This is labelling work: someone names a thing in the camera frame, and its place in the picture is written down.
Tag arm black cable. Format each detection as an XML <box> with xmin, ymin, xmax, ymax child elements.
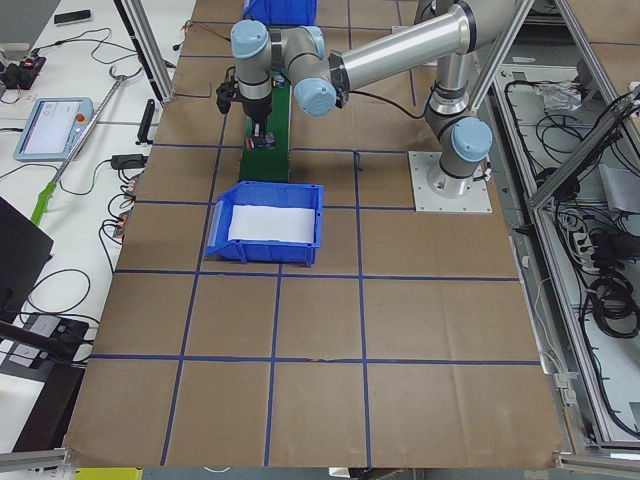
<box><xmin>347</xmin><ymin>89</ymin><xmax>431</xmax><ymax>121</ymax></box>

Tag green handled reach pole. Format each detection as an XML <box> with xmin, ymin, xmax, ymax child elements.
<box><xmin>30</xmin><ymin>66</ymin><xmax>143</xmax><ymax>226</ymax></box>

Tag red conveyor wire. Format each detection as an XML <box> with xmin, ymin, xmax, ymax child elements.
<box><xmin>182</xmin><ymin>19</ymin><xmax>236</xmax><ymax>44</ymax></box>

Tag white power strip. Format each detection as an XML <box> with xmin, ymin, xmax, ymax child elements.
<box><xmin>566</xmin><ymin>222</ymin><xmax>599</xmax><ymax>275</ymax></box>

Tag teach pendant tablet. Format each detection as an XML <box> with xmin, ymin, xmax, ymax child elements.
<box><xmin>13</xmin><ymin>97</ymin><xmax>94</xmax><ymax>162</ymax></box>

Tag green conveyor belt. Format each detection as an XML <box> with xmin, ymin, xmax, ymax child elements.
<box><xmin>239</xmin><ymin>69</ymin><xmax>291</xmax><ymax>182</ymax></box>

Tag blue bin right side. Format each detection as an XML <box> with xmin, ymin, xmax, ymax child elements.
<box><xmin>242</xmin><ymin>0</ymin><xmax>318</xmax><ymax>26</ymax></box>

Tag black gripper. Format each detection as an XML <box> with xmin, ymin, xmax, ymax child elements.
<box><xmin>242</xmin><ymin>97</ymin><xmax>273</xmax><ymax>149</ymax></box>

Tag blue bin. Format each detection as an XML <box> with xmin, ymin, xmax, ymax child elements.
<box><xmin>242</xmin><ymin>0</ymin><xmax>318</xmax><ymax>26</ymax></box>
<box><xmin>205</xmin><ymin>181</ymin><xmax>324</xmax><ymax>267</ymax></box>

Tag blue bin left side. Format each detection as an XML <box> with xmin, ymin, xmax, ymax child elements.
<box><xmin>205</xmin><ymin>181</ymin><xmax>324</xmax><ymax>267</ymax></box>

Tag black handle bar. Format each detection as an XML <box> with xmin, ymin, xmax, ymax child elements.
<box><xmin>136</xmin><ymin>99</ymin><xmax>156</xmax><ymax>145</ymax></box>

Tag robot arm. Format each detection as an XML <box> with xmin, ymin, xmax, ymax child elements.
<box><xmin>216</xmin><ymin>1</ymin><xmax>517</xmax><ymax>199</ymax></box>

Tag red push button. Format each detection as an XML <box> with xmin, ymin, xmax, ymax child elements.
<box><xmin>245</xmin><ymin>132</ymin><xmax>276</xmax><ymax>150</ymax></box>

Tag black phone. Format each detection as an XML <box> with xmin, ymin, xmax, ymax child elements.
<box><xmin>53</xmin><ymin>9</ymin><xmax>92</xmax><ymax>26</ymax></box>

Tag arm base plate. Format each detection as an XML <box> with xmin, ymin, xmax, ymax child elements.
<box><xmin>408</xmin><ymin>151</ymin><xmax>492</xmax><ymax>215</ymax></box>

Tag white foam pad left bin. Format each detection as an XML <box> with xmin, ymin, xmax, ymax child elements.
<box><xmin>228</xmin><ymin>205</ymin><xmax>316</xmax><ymax>243</ymax></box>

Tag black monitor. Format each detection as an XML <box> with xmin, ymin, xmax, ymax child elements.
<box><xmin>1</xmin><ymin>198</ymin><xmax>53</xmax><ymax>324</ymax></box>

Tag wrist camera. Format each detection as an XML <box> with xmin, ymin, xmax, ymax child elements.
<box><xmin>216</xmin><ymin>81</ymin><xmax>237</xmax><ymax>115</ymax></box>

